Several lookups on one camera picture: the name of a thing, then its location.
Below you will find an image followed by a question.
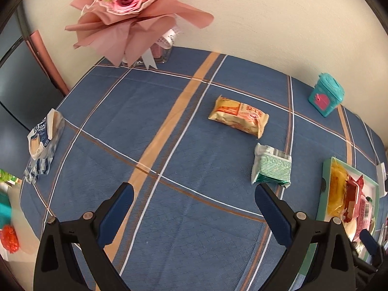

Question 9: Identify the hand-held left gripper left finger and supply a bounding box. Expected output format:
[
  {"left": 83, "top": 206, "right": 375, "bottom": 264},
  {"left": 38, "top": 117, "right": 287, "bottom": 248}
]
[{"left": 33, "top": 182, "right": 135, "bottom": 291}]

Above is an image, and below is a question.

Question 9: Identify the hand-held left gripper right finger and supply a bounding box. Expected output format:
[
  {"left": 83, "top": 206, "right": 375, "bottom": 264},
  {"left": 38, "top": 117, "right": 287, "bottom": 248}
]
[{"left": 255, "top": 183, "right": 356, "bottom": 291}]

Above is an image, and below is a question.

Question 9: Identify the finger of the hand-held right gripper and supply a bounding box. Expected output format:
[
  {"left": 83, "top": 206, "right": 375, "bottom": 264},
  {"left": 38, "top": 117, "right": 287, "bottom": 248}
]
[{"left": 360, "top": 229, "right": 383, "bottom": 257}]

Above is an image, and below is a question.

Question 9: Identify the pink snack packet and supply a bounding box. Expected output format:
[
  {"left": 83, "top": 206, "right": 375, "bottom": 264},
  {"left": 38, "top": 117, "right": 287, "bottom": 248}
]
[{"left": 357, "top": 196, "right": 375, "bottom": 234}]

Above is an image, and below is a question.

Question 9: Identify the green white snack packet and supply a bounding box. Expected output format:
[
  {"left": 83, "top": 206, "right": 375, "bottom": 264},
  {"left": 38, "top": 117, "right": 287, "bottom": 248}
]
[{"left": 251, "top": 143, "right": 292, "bottom": 188}]

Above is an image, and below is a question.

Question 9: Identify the dark red snack packet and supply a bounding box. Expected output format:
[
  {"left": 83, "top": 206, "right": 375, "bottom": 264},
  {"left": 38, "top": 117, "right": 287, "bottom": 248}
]
[{"left": 341, "top": 177, "right": 364, "bottom": 223}]

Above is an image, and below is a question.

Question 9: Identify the teal-rimmed white box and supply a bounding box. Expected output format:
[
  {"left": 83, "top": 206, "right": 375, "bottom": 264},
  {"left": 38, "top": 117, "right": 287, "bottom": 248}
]
[{"left": 315, "top": 157, "right": 380, "bottom": 249}]

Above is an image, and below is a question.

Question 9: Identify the yellow bread packet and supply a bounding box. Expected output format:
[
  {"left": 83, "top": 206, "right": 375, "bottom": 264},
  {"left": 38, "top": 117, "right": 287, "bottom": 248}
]
[{"left": 327, "top": 161, "right": 350, "bottom": 219}]

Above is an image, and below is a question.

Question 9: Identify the blue plaid tablecloth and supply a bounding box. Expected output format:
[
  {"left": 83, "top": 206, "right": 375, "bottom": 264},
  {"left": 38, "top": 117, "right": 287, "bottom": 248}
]
[{"left": 20, "top": 46, "right": 388, "bottom": 291}]

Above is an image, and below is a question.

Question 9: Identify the white power strip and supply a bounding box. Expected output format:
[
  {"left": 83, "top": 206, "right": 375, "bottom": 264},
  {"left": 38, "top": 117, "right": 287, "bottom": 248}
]
[{"left": 376, "top": 162, "right": 388, "bottom": 188}]

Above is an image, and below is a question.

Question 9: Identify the blue white crumpled bag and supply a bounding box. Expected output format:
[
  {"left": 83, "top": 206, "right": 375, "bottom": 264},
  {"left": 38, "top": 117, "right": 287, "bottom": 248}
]
[{"left": 24, "top": 108, "right": 65, "bottom": 185}]

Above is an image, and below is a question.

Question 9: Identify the orange beige snack packet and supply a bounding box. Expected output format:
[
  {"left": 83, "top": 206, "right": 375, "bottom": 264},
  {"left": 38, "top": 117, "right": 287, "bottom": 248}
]
[{"left": 208, "top": 95, "right": 270, "bottom": 138}]

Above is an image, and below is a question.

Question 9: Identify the red mesh object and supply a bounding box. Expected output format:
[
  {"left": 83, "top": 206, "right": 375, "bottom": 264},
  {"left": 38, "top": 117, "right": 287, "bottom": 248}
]
[{"left": 0, "top": 225, "right": 19, "bottom": 254}]

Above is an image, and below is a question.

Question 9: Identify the teal object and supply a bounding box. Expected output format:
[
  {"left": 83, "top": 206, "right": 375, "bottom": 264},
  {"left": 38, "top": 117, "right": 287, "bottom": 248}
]
[{"left": 0, "top": 203, "right": 13, "bottom": 228}]

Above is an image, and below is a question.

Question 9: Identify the teal tin box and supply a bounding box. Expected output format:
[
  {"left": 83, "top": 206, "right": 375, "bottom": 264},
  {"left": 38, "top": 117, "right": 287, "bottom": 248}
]
[{"left": 308, "top": 73, "right": 346, "bottom": 117}]

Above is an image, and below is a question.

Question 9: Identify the glass vase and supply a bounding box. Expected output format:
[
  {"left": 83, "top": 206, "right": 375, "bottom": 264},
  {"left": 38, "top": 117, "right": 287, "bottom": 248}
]
[{"left": 120, "top": 29, "right": 174, "bottom": 67}]

